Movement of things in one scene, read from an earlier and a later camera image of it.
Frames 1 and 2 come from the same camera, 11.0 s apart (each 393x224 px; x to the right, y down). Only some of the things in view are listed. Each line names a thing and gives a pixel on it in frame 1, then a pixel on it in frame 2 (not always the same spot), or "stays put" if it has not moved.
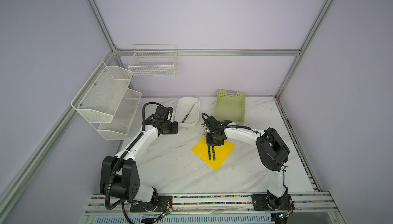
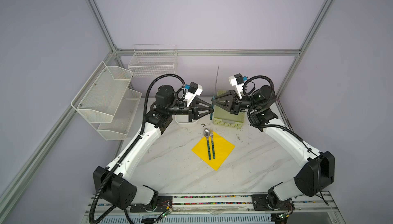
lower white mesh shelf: (119, 128) stays put
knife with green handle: (187, 114) to (213, 97)
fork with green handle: (213, 153) stays put
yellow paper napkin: (221, 152) stays put
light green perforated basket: (231, 107) stays put
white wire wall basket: (157, 60) stays put
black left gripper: (174, 128) to (194, 112)
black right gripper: (209, 142) to (229, 104)
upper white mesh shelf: (99, 99) stays put
